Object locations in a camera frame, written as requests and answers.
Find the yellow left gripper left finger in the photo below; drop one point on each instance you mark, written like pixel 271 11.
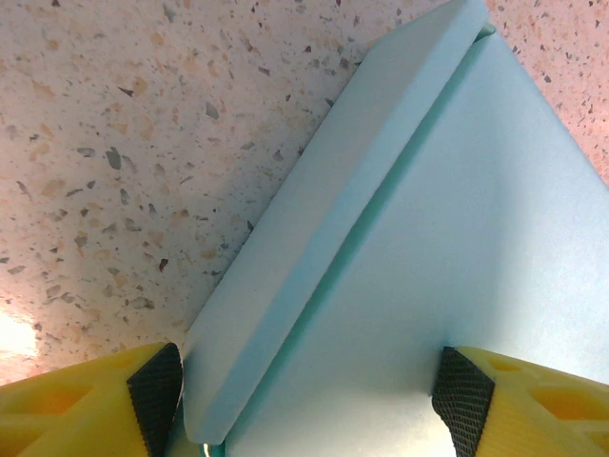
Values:
pixel 71 419

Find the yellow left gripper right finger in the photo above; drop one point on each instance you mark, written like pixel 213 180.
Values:
pixel 547 419

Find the light blue paper box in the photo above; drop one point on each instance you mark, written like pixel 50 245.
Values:
pixel 428 214

